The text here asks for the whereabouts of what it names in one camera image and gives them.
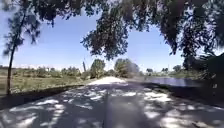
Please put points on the broad green tree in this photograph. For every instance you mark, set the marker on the broad green tree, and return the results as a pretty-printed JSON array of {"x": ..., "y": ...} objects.
[{"x": 126, "y": 67}]

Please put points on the round green tree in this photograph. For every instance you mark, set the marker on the round green tree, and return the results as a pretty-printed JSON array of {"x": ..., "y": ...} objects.
[{"x": 97, "y": 68}]

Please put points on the grey paved path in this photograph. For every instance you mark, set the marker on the grey paved path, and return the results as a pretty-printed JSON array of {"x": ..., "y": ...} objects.
[{"x": 110, "y": 100}]

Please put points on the water pond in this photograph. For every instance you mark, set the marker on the water pond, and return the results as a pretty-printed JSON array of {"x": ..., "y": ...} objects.
[{"x": 170, "y": 81}]

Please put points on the row of green bushes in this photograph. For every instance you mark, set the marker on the row of green bushes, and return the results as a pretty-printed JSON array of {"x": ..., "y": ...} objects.
[{"x": 50, "y": 72}]

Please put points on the large overhanging tree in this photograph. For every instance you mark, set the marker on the large overhanging tree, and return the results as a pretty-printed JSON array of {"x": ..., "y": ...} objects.
[{"x": 160, "y": 23}]

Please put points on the dry grass field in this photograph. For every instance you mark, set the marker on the dry grass field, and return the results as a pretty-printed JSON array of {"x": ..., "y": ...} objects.
[{"x": 36, "y": 82}]

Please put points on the dark hedge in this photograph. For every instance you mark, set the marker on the dark hedge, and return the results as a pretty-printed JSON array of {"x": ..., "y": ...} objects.
[{"x": 206, "y": 80}]

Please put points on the thin-trunked tree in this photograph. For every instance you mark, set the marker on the thin-trunked tree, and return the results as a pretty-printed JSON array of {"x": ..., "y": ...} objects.
[{"x": 15, "y": 36}]

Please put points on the low stone kerb wall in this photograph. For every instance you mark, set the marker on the low stone kerb wall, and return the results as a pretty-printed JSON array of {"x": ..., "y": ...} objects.
[{"x": 30, "y": 95}]

